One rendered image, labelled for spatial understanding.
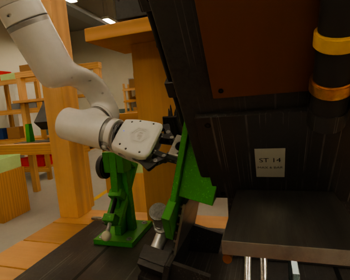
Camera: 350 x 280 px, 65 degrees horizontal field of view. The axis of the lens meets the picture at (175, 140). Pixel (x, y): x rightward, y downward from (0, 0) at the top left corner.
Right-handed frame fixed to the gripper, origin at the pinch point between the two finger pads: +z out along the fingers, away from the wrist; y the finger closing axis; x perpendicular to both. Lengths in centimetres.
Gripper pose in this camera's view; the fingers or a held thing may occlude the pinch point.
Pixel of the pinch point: (178, 151)
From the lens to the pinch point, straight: 63.6
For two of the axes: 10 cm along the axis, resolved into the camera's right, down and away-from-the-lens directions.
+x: 0.9, 5.8, 8.1
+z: 9.4, 2.3, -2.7
